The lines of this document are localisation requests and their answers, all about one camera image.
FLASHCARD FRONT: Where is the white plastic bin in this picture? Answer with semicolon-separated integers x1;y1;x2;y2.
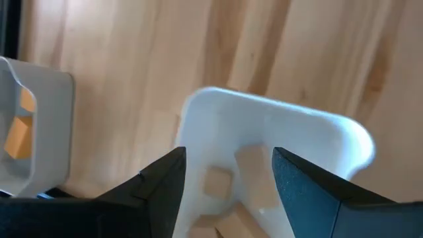
0;56;76;198
171;86;376;238

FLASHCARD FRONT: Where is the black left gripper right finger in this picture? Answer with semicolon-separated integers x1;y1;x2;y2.
272;147;423;238

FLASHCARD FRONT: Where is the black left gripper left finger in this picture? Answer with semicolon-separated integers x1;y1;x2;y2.
0;146;187;238

